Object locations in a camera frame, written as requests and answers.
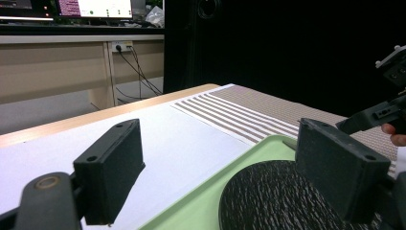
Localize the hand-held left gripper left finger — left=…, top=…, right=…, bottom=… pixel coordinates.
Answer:
left=73, top=118, right=147, bottom=226

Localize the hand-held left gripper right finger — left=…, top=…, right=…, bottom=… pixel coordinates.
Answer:
left=294, top=117, right=392, bottom=224

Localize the black textured plate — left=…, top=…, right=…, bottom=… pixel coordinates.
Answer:
left=218, top=160, right=384, bottom=230

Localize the green plastic tray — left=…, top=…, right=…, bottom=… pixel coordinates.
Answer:
left=137, top=133, right=300, bottom=230

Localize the white board sheet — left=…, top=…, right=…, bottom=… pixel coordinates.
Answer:
left=0, top=83, right=406, bottom=230

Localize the black curtain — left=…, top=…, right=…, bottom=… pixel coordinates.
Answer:
left=163, top=0, right=406, bottom=119

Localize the striped beige placemat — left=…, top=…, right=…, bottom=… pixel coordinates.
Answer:
left=170, top=84, right=400, bottom=176

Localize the beige wooden desk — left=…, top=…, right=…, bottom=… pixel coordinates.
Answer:
left=0, top=27, right=166, bottom=111

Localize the clear plastic bag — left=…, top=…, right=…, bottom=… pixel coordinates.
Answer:
left=145, top=4, right=165, bottom=28

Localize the lit computer monitor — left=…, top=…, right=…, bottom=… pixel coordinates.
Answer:
left=55, top=0, right=133, bottom=19

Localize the dark computer monitor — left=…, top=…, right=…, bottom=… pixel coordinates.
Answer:
left=0, top=0, right=55, bottom=23

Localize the black power cable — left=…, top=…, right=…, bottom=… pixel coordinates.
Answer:
left=115, top=46, right=164, bottom=97
left=128, top=45, right=145, bottom=100

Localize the white wall power outlet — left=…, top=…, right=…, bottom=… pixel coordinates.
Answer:
left=111, top=40, right=134, bottom=53

